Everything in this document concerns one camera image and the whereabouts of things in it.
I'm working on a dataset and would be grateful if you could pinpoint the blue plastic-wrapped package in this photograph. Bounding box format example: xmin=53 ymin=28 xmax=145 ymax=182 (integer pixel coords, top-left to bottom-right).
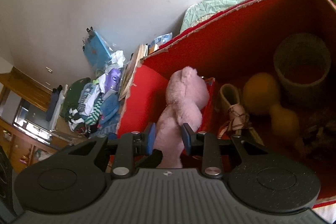
xmin=82 ymin=27 xmax=114 ymax=70

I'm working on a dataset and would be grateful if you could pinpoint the pink plush bunny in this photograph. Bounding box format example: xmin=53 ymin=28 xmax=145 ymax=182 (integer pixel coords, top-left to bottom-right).
xmin=154 ymin=67 xmax=210 ymax=169

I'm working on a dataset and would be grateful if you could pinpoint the stack of books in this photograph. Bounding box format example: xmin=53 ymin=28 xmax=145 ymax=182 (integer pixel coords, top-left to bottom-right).
xmin=118 ymin=44 xmax=149 ymax=101

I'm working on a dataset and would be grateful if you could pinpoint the red cardboard box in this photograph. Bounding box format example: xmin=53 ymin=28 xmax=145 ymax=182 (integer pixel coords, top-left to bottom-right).
xmin=115 ymin=0 xmax=336 ymax=210

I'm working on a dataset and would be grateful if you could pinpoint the dark round basket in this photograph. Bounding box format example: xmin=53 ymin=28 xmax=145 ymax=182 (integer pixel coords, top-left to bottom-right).
xmin=273 ymin=33 xmax=331 ymax=92

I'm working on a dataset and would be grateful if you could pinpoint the pile of clothes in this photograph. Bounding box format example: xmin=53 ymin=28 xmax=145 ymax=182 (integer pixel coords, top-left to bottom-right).
xmin=46 ymin=50 xmax=125 ymax=138

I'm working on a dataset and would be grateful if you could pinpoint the brown wooden rattle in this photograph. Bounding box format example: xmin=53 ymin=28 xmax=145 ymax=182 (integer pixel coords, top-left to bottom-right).
xmin=243 ymin=73 xmax=299 ymax=141

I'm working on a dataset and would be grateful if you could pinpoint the beige baby shoe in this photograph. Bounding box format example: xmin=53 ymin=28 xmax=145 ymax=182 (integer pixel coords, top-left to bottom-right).
xmin=217 ymin=84 xmax=264 ymax=145

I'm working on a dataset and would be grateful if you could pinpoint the wooden cabinet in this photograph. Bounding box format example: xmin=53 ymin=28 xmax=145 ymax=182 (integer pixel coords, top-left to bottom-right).
xmin=1 ymin=67 xmax=86 ymax=173

